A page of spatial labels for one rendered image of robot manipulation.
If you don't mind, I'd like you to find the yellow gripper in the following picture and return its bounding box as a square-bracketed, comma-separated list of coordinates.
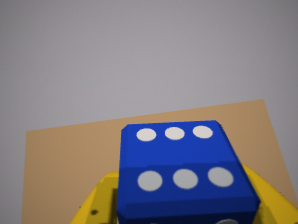
[69, 164, 298, 224]

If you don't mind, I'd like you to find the tan mat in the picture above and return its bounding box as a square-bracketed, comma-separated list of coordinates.
[21, 99, 298, 224]

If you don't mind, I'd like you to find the blue die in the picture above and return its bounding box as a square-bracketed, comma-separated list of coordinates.
[117, 120, 261, 224]

